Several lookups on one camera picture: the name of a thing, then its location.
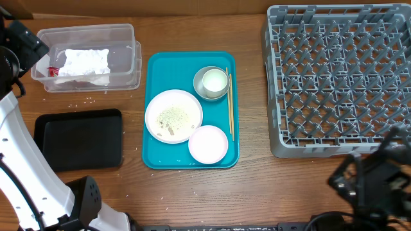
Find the black tray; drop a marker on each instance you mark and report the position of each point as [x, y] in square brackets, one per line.
[81, 140]

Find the white napkin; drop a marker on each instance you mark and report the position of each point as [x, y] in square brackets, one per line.
[85, 66]

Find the grey bowl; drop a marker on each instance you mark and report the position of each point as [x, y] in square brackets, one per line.
[197, 83]

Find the teal plastic tray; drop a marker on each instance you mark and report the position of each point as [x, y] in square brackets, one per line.
[176, 70]

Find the wooden chopstick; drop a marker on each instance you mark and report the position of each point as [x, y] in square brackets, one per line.
[228, 102]
[232, 112]

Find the wooden chopstick right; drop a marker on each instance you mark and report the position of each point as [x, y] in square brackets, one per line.
[232, 112]

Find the white paper cup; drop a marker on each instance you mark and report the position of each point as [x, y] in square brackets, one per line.
[215, 83]

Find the large white dirty plate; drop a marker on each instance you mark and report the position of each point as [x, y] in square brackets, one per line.
[173, 115]

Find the wooden chopstick left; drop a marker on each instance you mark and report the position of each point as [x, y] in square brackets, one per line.
[228, 102]

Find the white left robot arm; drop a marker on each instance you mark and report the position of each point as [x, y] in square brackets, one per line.
[40, 199]

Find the grey dishwasher rack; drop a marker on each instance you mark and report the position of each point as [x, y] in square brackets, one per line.
[338, 76]

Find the clear plastic bin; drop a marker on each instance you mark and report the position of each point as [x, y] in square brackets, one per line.
[124, 59]

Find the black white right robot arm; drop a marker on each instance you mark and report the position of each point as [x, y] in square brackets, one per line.
[376, 188]

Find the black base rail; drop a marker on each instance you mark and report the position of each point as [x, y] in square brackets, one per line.
[298, 226]

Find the red snack wrapper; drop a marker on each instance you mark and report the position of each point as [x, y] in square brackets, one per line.
[53, 71]

